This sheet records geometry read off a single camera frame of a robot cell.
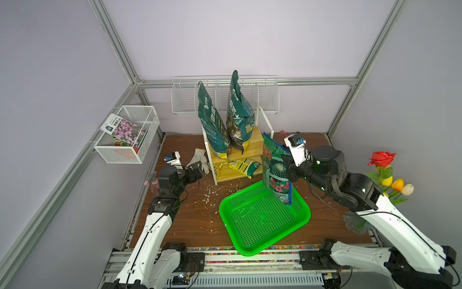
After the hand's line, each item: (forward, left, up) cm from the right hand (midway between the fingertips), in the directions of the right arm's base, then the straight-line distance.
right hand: (283, 154), depth 62 cm
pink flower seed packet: (+15, +63, -3) cm, 64 cm away
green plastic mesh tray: (-10, +7, -38) cm, 40 cm away
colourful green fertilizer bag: (-2, +3, -7) cm, 8 cm away
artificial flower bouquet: (-9, -40, -9) cm, 42 cm away
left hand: (+6, +35, -16) cm, 39 cm away
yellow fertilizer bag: (+16, +11, -32) cm, 38 cm away
